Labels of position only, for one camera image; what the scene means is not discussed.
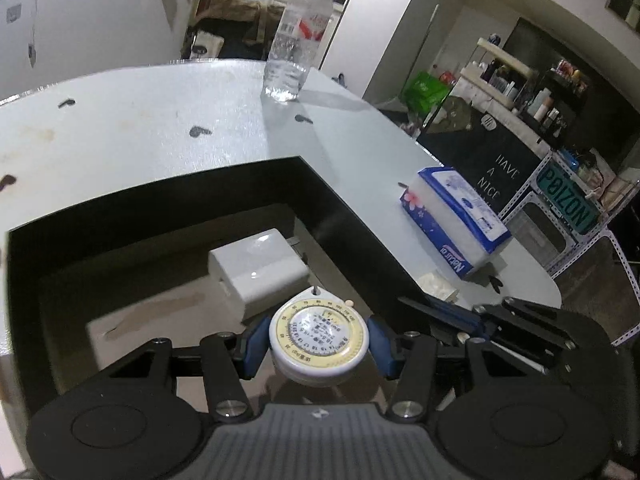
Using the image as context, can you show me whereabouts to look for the green plastic bag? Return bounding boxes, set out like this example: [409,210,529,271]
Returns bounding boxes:
[402,71,451,113]

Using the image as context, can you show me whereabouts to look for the white metal rack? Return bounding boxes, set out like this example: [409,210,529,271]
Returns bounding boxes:
[500,150,640,346]

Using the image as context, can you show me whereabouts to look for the white power adapter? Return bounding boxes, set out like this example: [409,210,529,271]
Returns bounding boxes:
[207,228,311,323]

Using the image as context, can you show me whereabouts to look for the blue tissue pack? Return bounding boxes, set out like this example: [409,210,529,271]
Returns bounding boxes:
[399,166,512,282]

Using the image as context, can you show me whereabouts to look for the clear plastic water bottle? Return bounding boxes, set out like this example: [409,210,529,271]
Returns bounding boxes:
[264,0,333,103]

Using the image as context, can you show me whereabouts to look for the olive cloth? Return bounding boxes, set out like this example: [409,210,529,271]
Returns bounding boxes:
[430,95,473,133]

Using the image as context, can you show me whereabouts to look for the black storage box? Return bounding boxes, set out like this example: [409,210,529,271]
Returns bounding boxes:
[6,156,446,411]

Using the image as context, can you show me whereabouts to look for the shelf of bottles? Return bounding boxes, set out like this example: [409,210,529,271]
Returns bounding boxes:
[460,35,591,146]

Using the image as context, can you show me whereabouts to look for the round white tape measure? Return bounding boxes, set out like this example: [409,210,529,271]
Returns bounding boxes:
[269,287,370,387]

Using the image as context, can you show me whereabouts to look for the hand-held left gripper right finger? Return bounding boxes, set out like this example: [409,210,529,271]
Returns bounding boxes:
[366,314,507,422]

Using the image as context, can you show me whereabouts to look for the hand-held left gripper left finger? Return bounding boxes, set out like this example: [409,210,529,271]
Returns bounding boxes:
[100,317,273,423]

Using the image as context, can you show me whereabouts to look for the black lettered board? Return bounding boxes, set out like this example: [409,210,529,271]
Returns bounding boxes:
[417,110,543,216]

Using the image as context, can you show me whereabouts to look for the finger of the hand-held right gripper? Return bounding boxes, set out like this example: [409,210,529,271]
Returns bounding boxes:
[397,297,576,363]

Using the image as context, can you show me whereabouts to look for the small white packet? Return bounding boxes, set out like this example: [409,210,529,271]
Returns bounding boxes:
[417,272,461,303]

